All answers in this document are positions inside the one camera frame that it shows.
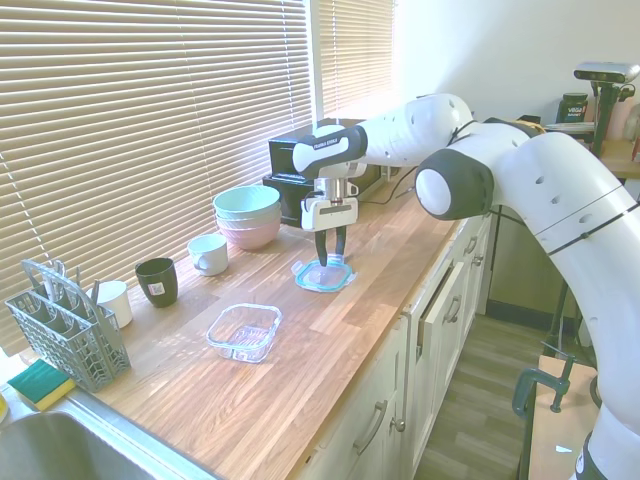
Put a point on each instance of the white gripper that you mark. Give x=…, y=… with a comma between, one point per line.
x=330, y=212

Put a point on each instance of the clear lid with teal seal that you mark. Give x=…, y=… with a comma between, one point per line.
x=320, y=278

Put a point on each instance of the clear glass food container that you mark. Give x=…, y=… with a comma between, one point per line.
x=245, y=334

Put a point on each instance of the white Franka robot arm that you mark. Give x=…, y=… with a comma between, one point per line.
x=550, y=165

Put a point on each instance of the pink bowl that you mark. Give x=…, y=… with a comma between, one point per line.
x=250, y=237

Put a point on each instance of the teal bowl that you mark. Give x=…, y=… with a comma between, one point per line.
x=252, y=220
x=245, y=200

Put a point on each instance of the black countertop appliance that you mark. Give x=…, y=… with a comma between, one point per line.
x=285, y=165

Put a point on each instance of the round metal cabinet knob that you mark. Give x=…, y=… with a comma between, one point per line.
x=398, y=424
x=478, y=260

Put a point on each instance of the white kitchen cabinet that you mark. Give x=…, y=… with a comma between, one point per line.
x=440, y=350

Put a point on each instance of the black cup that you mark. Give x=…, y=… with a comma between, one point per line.
x=157, y=285

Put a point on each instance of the beige window blind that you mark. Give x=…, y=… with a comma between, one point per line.
x=355, y=55
x=125, y=125

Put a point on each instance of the white cup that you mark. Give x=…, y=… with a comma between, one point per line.
x=117, y=305

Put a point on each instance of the silver cutlery piece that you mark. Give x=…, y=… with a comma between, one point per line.
x=78, y=282
x=95, y=295

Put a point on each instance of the dark green clamp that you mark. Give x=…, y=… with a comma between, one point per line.
x=537, y=387

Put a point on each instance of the grey plastic cutlery basket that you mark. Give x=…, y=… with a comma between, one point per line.
x=75, y=345

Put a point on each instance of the black Vega tub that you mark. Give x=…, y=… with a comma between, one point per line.
x=574, y=107

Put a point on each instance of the wooden robot mounting board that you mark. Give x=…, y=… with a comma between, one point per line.
x=550, y=442

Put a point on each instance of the green and yellow sponge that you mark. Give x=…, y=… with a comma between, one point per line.
x=37, y=382

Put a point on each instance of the stainless steel sink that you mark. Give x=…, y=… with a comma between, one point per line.
x=75, y=450

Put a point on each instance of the grey stereo camera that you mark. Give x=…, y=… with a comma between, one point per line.
x=605, y=71

